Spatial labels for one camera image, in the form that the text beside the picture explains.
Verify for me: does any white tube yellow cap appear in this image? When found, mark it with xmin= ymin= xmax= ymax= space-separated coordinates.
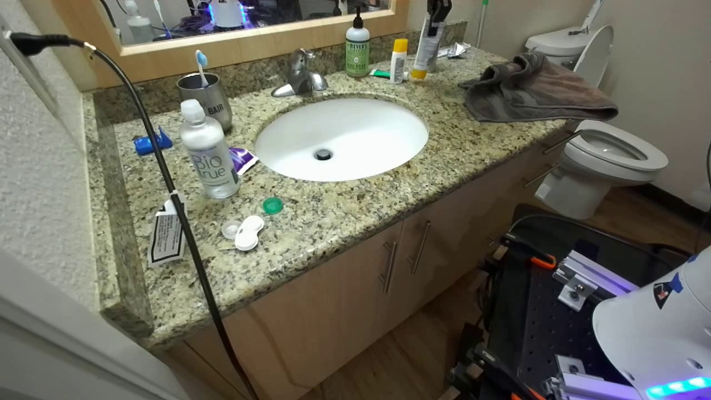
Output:
xmin=407 ymin=16 xmax=449 ymax=82

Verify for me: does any white oval sink basin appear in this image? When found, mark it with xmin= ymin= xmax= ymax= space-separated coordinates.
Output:
xmin=253 ymin=97 xmax=433 ymax=184

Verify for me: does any crumpled clear plastic wrapper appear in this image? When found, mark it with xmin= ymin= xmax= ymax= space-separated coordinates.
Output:
xmin=439 ymin=41 xmax=472 ymax=62

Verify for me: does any small yellow capped bottle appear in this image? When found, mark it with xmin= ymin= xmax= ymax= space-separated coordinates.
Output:
xmin=389 ymin=36 xmax=410 ymax=84

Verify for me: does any green soap pump bottle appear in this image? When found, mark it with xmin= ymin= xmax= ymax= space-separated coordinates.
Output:
xmin=341 ymin=6 xmax=372 ymax=82

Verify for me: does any grey brown towel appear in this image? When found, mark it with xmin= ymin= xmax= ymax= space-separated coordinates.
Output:
xmin=458 ymin=49 xmax=621 ymax=128

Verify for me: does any chrome faucet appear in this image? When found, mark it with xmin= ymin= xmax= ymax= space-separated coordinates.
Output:
xmin=268 ymin=48 xmax=330 ymax=101

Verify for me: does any white toilet lid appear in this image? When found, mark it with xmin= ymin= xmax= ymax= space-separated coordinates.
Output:
xmin=568 ymin=23 xmax=618 ymax=91

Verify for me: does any wood framed mirror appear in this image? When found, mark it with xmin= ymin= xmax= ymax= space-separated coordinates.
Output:
xmin=49 ymin=0 xmax=410 ymax=84

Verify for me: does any white toilet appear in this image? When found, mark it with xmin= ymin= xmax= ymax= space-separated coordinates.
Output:
xmin=521 ymin=0 xmax=670 ymax=222

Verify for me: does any blue white toothbrush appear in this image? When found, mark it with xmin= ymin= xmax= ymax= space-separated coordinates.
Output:
xmin=191 ymin=48 xmax=210 ymax=91

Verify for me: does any grey metal cup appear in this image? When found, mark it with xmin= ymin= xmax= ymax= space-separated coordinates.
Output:
xmin=173 ymin=72 xmax=235 ymax=136

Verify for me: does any purple packet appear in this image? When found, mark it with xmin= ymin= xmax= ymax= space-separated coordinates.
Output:
xmin=226 ymin=146 xmax=261 ymax=180

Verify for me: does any green round cap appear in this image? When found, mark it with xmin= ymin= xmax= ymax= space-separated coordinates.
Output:
xmin=260 ymin=193 xmax=287 ymax=220

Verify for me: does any clear lens solution bottle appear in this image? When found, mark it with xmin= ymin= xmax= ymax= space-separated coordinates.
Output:
xmin=175 ymin=98 xmax=242 ymax=203

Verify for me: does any orange black clamp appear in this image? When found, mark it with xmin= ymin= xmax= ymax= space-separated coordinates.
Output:
xmin=500 ymin=232 xmax=561 ymax=274

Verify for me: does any white contact lens case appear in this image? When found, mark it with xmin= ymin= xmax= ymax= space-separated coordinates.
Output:
xmin=217 ymin=214 xmax=268 ymax=256

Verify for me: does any blue plastic item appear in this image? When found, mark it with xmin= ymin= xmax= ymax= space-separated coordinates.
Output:
xmin=128 ymin=128 xmax=178 ymax=161

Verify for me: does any wooden vanity cabinet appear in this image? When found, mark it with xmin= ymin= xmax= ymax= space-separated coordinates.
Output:
xmin=155 ymin=128 xmax=573 ymax=400

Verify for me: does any black robot table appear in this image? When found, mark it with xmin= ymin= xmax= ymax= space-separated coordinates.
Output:
xmin=472 ymin=212 xmax=702 ymax=400

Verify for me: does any metal cabinet handle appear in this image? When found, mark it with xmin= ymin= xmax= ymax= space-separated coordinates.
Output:
xmin=378 ymin=234 xmax=401 ymax=296
xmin=409 ymin=216 xmax=433 ymax=279

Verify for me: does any black power cable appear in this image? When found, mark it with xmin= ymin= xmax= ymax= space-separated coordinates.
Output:
xmin=6 ymin=29 xmax=261 ymax=400

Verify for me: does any white door frame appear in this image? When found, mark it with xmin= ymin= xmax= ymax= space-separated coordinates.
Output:
xmin=0 ymin=246 xmax=191 ymax=400

